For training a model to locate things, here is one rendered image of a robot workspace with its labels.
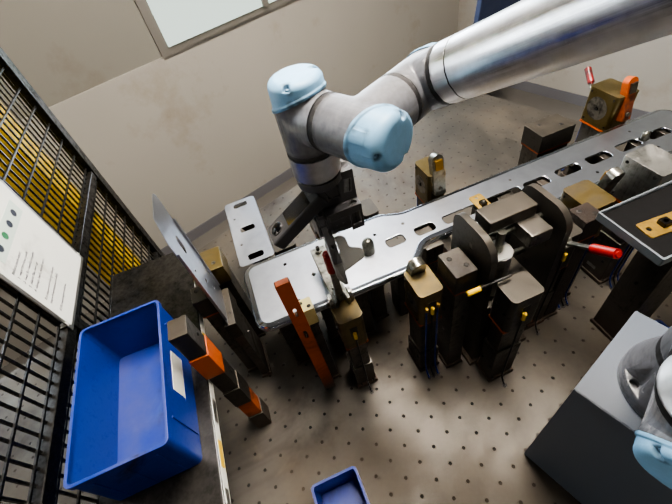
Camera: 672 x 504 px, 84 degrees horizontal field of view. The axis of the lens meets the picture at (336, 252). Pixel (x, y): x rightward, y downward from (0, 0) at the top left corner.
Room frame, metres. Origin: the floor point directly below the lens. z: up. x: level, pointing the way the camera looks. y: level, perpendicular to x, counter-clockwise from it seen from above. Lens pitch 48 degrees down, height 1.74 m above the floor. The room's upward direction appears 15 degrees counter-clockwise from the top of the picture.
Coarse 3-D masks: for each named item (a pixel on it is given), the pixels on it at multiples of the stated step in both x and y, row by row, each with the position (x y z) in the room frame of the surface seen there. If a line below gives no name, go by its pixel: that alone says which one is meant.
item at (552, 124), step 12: (540, 120) 0.96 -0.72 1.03; (552, 120) 0.95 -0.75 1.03; (564, 120) 0.93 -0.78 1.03; (528, 132) 0.94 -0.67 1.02; (540, 132) 0.91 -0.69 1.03; (552, 132) 0.89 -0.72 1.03; (564, 132) 0.90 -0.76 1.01; (528, 144) 0.93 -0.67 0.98; (540, 144) 0.88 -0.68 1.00; (552, 144) 0.89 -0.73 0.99; (564, 144) 0.90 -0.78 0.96; (528, 156) 0.92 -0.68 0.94; (540, 156) 0.89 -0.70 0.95; (516, 192) 0.93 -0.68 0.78
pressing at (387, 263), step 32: (640, 128) 0.84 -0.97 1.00; (544, 160) 0.81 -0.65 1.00; (576, 160) 0.78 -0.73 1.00; (608, 160) 0.75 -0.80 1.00; (480, 192) 0.75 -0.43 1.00; (384, 224) 0.73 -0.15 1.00; (416, 224) 0.70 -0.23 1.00; (448, 224) 0.67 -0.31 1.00; (288, 256) 0.70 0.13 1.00; (384, 256) 0.62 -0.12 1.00; (416, 256) 0.59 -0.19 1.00; (256, 288) 0.62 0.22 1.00; (320, 288) 0.57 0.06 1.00; (352, 288) 0.54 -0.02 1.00; (256, 320) 0.53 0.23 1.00; (288, 320) 0.50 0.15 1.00
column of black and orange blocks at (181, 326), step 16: (176, 320) 0.43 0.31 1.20; (176, 336) 0.39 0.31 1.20; (192, 336) 0.40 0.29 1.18; (192, 352) 0.39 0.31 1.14; (208, 352) 0.40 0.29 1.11; (208, 368) 0.39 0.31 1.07; (224, 368) 0.41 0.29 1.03; (224, 384) 0.39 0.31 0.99; (240, 384) 0.41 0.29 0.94; (240, 400) 0.39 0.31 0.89; (256, 400) 0.41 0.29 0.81; (256, 416) 0.39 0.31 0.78
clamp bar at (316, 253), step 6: (318, 246) 0.62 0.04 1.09; (312, 252) 0.62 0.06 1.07; (318, 252) 0.61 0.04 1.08; (318, 258) 0.60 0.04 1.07; (318, 264) 0.58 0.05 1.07; (324, 264) 0.58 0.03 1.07; (324, 270) 0.56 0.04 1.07; (324, 276) 0.54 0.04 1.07; (324, 282) 0.53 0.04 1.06; (330, 282) 0.52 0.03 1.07; (330, 288) 0.51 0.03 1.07; (342, 288) 0.50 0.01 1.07; (330, 294) 0.49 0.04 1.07; (348, 294) 0.48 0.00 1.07; (336, 300) 0.47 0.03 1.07; (348, 300) 0.47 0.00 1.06; (336, 306) 0.46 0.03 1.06
